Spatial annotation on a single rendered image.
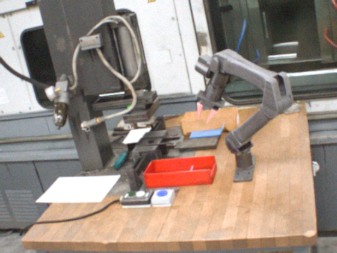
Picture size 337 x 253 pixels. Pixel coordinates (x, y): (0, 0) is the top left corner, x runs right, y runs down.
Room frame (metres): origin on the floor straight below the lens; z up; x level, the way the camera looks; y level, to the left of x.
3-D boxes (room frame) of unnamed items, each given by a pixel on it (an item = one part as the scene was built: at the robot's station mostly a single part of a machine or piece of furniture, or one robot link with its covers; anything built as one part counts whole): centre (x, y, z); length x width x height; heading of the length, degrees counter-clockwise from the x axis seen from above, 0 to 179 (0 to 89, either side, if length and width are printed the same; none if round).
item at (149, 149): (1.80, 0.10, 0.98); 0.20 x 0.10 x 0.01; 162
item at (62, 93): (1.77, 0.41, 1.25); 0.19 x 0.07 x 0.19; 162
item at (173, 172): (1.56, 0.01, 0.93); 0.25 x 0.12 x 0.06; 72
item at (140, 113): (1.81, 0.17, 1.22); 0.26 x 0.18 x 0.30; 72
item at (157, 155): (1.80, 0.10, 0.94); 0.20 x 0.10 x 0.07; 162
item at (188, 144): (1.87, -0.11, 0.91); 0.17 x 0.16 x 0.02; 162
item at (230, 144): (1.53, -0.22, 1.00); 0.09 x 0.06 x 0.06; 128
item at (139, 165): (1.63, 0.16, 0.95); 0.15 x 0.03 x 0.10; 162
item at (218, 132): (1.91, -0.14, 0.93); 0.15 x 0.07 x 0.03; 74
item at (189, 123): (2.02, -0.17, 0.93); 0.25 x 0.13 x 0.08; 72
